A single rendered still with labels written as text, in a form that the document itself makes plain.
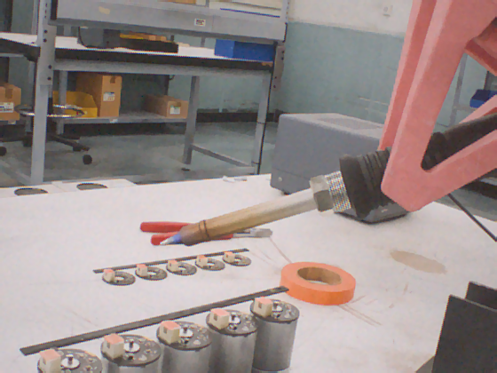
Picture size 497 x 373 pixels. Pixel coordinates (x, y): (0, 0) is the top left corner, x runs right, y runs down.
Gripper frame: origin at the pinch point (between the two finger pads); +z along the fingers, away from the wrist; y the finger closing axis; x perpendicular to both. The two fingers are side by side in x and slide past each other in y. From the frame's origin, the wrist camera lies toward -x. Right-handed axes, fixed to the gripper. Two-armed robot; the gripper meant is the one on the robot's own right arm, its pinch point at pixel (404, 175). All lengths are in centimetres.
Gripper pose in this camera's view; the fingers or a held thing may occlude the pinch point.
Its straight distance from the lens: 24.8
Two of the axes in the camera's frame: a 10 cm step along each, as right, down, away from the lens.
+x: 8.2, 5.7, 1.0
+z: -5.8, 7.9, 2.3
